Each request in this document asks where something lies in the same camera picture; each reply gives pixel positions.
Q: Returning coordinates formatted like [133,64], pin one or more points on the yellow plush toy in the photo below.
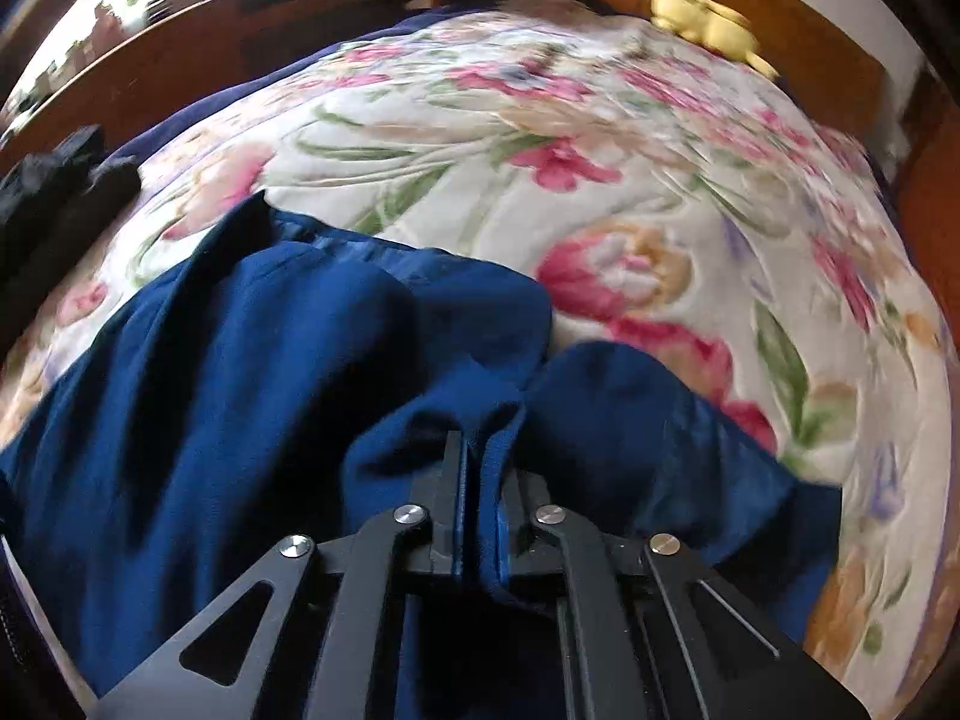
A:
[709,26]

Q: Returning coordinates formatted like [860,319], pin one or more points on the black clothes pile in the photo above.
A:
[52,202]

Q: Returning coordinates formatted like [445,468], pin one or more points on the blue jacket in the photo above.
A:
[262,405]

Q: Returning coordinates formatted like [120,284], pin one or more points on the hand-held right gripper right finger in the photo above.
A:
[514,514]

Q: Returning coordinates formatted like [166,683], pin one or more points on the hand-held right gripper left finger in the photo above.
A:
[454,499]

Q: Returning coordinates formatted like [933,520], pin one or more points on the wooden desk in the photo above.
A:
[187,52]

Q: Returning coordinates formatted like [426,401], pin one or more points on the floral blanket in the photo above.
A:
[600,202]

